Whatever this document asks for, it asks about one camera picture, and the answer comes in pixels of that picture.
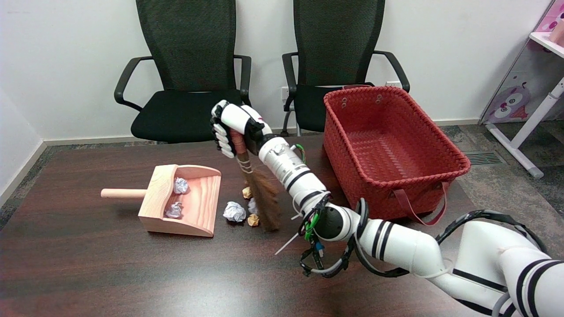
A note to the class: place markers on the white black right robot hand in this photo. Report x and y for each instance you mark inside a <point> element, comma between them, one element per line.
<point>235,119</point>

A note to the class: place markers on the orange paper ball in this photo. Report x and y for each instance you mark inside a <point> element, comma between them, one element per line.
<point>253,219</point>
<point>246,192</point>

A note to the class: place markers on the brown straw hand broom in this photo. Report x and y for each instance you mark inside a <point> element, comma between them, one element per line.
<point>266,198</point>

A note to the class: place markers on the large white paper ball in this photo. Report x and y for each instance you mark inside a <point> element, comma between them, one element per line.
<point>234,211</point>

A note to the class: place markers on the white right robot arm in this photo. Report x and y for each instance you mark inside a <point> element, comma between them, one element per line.
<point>396,244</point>

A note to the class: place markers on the wooden dustpan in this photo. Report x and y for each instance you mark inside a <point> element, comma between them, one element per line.
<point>198,207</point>

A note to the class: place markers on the black mesh office chair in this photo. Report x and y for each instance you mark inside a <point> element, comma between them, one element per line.
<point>335,44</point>
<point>189,114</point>

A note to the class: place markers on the red woven basket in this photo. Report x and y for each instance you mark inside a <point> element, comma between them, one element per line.
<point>352,176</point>

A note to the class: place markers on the white zip tie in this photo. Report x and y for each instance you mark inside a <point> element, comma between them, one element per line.
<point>287,243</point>

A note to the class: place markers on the grey floor vent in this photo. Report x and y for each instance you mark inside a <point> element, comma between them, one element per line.
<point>484,158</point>

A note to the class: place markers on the pink owl print shelf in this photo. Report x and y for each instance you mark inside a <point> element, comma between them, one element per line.
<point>515,101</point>

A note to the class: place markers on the pink cylindrical container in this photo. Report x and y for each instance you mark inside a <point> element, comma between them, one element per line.
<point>557,33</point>

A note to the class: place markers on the white desk leg frame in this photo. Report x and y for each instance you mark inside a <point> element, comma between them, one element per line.
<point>535,119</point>

